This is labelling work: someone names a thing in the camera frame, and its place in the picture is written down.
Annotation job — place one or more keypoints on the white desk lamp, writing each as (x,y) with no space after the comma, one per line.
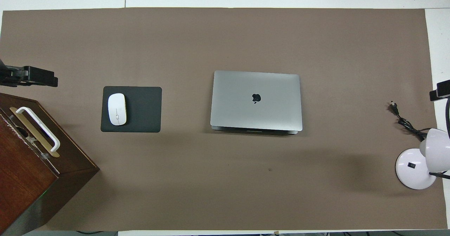
(413,169)

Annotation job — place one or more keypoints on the silver laptop with apple logo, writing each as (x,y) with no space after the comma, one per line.
(246,113)

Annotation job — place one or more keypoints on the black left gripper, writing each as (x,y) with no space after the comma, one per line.
(10,76)

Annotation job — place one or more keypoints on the white computer mouse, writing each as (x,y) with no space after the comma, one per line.
(117,109)

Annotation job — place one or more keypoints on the dark wooden box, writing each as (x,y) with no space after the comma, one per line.
(24,179)

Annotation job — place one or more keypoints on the black mouse pad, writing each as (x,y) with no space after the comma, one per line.
(144,109)

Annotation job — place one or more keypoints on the large brown table mat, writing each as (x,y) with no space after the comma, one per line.
(246,176)

